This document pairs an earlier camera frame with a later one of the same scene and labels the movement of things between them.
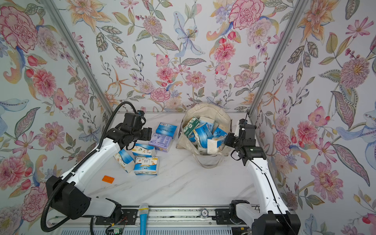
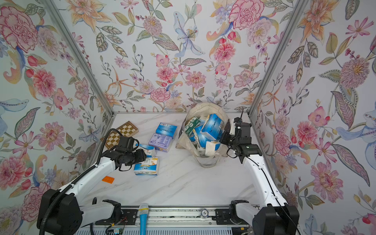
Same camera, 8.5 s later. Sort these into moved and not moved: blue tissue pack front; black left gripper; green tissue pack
Moved: black left gripper
Not moved: blue tissue pack front; green tissue pack
